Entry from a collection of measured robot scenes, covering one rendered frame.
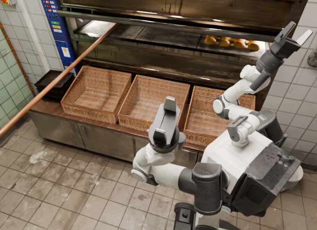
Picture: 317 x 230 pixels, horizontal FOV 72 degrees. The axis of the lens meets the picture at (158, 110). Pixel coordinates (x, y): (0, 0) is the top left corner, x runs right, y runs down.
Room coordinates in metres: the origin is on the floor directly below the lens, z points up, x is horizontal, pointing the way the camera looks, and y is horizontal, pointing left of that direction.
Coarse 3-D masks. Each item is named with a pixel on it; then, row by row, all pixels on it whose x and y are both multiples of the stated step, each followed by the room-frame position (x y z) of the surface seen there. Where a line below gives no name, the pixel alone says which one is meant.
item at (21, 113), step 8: (88, 48) 1.72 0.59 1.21; (80, 56) 1.58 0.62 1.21; (72, 64) 1.46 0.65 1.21; (64, 72) 1.36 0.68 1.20; (56, 80) 1.26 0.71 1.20; (48, 88) 1.17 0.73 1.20; (40, 96) 1.09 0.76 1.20; (32, 104) 1.02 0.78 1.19; (24, 112) 0.95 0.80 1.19; (16, 120) 0.88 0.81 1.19; (8, 128) 0.83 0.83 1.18; (0, 136) 0.77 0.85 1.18
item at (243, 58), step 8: (80, 32) 2.10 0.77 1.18; (96, 40) 2.00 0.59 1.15; (104, 40) 1.98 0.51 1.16; (112, 40) 1.95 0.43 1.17; (120, 40) 1.93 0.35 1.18; (128, 40) 1.93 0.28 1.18; (136, 40) 1.93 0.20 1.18; (152, 48) 1.83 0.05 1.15; (160, 48) 1.81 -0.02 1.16; (168, 48) 1.79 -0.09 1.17; (176, 48) 1.77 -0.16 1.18; (184, 48) 1.77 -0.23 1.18; (192, 48) 1.77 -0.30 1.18; (208, 56) 1.69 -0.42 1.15; (216, 56) 1.67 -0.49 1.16; (224, 56) 1.65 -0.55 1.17; (232, 56) 1.63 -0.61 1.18; (240, 56) 1.63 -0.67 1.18; (248, 56) 1.63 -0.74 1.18
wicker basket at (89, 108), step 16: (80, 80) 1.92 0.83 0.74; (96, 80) 1.95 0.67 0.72; (112, 80) 1.91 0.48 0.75; (128, 80) 1.80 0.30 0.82; (64, 96) 1.64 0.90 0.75; (80, 96) 1.84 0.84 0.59; (96, 96) 1.83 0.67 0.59; (112, 96) 1.83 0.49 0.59; (80, 112) 1.53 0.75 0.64; (96, 112) 1.48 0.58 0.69; (112, 112) 1.43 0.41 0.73
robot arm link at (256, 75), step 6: (258, 60) 0.86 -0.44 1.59; (246, 66) 0.87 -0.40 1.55; (252, 66) 0.88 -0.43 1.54; (258, 66) 0.83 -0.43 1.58; (264, 66) 0.81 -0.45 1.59; (246, 72) 0.83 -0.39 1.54; (252, 72) 0.83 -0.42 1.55; (258, 72) 0.82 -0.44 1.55; (264, 72) 0.79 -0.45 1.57; (270, 72) 0.80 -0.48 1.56; (246, 78) 0.83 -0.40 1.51; (252, 78) 0.82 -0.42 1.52; (258, 78) 0.79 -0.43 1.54; (264, 78) 0.78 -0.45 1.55; (252, 84) 0.80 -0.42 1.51; (258, 84) 0.78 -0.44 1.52
